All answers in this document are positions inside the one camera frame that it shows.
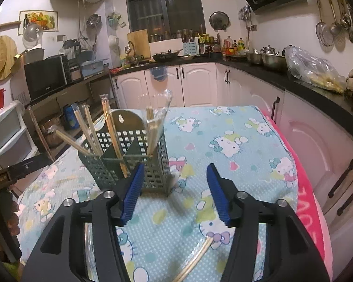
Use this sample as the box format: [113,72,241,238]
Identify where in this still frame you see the blue hanging bin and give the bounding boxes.
[149,66,168,82]

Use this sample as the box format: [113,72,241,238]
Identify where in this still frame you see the black countertop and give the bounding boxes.
[110,54,353,133]

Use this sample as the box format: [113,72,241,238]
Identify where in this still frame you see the plastic drawer unit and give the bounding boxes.
[0,100,38,168]

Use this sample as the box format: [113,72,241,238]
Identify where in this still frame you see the steel pot lid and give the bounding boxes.
[209,11,231,31]

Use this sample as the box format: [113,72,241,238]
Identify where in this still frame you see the steel bowl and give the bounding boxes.
[246,52,264,66]
[262,53,286,69]

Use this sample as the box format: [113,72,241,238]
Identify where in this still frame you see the person's left hand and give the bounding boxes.
[4,195,20,238]

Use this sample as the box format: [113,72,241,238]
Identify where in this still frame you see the round wooden board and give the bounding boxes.
[0,35,18,82]

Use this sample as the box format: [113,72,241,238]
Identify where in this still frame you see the blue knife holder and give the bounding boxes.
[182,41,199,56]

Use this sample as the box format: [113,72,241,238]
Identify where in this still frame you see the fruit picture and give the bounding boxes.
[18,10,60,36]

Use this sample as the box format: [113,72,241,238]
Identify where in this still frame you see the wooden shelf rack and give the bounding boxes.
[24,69,119,161]

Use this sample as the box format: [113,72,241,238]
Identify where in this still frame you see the white kitchen cabinets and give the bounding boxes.
[112,62,353,282]

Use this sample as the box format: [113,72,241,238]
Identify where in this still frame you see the black wok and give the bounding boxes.
[151,48,183,63]

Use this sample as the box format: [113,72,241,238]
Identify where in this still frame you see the dark window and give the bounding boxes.
[125,0,207,40]

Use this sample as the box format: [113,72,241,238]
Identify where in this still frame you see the black microwave oven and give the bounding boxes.
[23,55,72,101]

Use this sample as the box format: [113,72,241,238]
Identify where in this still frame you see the white kitchen appliance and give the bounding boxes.
[108,35,121,68]

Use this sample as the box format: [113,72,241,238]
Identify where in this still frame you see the wooden cutting board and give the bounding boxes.
[127,29,151,60]

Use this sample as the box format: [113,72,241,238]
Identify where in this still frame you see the wooden rolling pin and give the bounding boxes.
[0,20,22,33]

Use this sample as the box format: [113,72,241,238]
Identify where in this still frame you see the wire mesh strainer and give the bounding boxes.
[314,0,335,47]

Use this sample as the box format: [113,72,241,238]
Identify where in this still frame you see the steel pot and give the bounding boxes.
[41,116,66,148]

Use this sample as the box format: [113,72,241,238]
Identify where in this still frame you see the blender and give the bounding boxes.
[62,38,80,61]

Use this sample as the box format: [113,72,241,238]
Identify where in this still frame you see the small steel lid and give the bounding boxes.
[86,13,102,31]

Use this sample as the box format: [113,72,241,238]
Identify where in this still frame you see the green perforated utensil holder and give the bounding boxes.
[78,109,171,197]

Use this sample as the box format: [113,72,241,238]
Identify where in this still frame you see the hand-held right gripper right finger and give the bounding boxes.
[206,163,331,282]

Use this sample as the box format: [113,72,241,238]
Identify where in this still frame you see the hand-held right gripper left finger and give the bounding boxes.
[21,162,146,282]

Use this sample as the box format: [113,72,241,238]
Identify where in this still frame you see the wooden chopsticks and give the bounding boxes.
[73,111,100,156]
[53,127,95,157]
[145,89,173,157]
[83,105,104,156]
[169,236,215,282]
[99,94,130,177]

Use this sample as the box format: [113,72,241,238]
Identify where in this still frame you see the glass pot lid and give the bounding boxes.
[23,23,45,49]

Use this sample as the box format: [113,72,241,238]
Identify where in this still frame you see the thin wooden pole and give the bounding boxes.
[28,106,55,163]

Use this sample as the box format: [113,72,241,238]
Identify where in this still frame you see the hanging small kitchen tools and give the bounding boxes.
[238,4,251,23]

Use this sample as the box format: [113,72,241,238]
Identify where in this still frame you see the cartoon cat printed blanket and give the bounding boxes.
[18,105,299,282]

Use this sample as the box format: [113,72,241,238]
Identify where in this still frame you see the steel kettle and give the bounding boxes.
[259,45,279,56]

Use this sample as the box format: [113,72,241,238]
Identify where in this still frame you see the blue container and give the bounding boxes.
[63,103,81,130]

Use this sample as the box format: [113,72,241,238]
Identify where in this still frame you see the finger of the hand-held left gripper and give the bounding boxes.
[8,153,57,181]

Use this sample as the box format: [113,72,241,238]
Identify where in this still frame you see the row of condiment bottles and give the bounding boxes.
[198,33,251,58]

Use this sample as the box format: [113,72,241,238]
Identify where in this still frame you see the clear plastic bag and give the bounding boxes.
[284,46,348,94]

